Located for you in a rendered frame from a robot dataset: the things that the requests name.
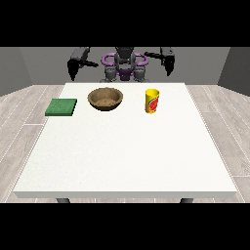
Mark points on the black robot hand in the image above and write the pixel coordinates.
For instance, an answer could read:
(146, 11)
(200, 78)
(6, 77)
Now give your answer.
(73, 66)
(168, 63)

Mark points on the brown wooden bowl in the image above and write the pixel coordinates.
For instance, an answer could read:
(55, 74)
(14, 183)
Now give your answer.
(105, 99)

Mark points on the yellow cup melon print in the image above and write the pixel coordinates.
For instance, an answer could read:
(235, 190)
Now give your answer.
(151, 101)

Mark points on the grey robot trunk purple rings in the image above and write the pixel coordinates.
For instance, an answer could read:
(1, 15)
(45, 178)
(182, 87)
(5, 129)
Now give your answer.
(124, 65)

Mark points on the green square pad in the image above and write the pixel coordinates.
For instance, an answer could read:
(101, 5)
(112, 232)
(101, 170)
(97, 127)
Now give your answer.
(61, 107)

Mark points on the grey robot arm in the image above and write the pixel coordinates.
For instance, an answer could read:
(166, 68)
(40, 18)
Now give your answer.
(166, 51)
(81, 52)

